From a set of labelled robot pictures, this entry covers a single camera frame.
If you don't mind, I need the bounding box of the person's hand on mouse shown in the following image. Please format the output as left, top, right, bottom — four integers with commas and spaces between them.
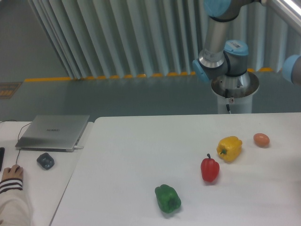
1, 165, 24, 182

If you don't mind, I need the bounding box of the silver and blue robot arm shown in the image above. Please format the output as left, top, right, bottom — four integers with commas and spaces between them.
192, 0, 301, 81

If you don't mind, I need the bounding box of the cream sleeve forearm striped cuff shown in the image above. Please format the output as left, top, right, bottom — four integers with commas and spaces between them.
0, 178, 31, 226

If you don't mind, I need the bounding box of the black phone at edge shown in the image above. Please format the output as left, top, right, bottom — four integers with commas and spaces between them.
0, 147, 5, 171

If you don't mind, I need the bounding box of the dark grey small tray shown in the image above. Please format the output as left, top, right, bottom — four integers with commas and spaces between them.
37, 153, 55, 170

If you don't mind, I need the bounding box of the silver closed laptop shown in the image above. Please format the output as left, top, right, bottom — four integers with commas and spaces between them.
16, 115, 89, 152

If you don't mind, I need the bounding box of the grey folding partition screen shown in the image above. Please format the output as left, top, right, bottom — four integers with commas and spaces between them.
30, 0, 301, 80

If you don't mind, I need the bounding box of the green bell pepper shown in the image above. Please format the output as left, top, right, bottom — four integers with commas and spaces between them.
155, 184, 182, 214

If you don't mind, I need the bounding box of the red bell pepper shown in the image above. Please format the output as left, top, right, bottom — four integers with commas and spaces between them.
200, 153, 220, 183

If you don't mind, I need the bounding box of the yellow bell pepper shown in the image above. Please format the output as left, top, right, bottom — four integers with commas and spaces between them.
216, 136, 243, 162

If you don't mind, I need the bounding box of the brown egg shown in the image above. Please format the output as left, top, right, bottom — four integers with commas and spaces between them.
253, 133, 270, 147

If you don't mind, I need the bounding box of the thin dark mouse cable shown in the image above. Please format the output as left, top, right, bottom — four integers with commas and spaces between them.
0, 120, 33, 166

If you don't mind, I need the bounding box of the black pedestal cable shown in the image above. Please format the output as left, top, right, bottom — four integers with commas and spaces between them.
224, 88, 232, 115

